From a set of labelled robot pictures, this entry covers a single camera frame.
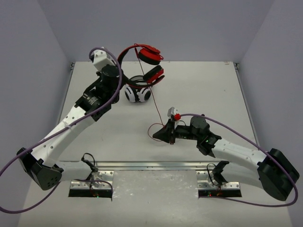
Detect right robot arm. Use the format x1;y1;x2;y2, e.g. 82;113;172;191
152;114;300;201

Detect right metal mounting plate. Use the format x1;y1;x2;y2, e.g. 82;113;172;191
196;170;241;190

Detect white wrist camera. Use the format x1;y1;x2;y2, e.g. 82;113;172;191
89;47;116;71
167;107;181;121

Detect aluminium table rail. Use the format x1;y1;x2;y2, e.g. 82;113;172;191
59;161;237;170

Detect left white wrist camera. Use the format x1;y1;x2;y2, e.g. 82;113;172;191
89;47;116;71

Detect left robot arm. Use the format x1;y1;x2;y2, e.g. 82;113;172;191
17;65;120;191

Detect red headphone cable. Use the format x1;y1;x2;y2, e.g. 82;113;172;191
134;44;171;142

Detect metal mounting plate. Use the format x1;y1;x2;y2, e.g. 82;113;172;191
196;170;241;190
70;171;114;189

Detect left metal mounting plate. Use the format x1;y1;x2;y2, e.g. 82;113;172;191
70;171;114;189

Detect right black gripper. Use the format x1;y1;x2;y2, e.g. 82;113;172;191
153;120;200;146

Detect white black headphones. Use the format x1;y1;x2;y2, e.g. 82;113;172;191
125;75;152;103

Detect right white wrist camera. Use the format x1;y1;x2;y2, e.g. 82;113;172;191
167;107;181;121

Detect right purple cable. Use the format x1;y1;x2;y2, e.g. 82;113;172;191
179;113;299;208

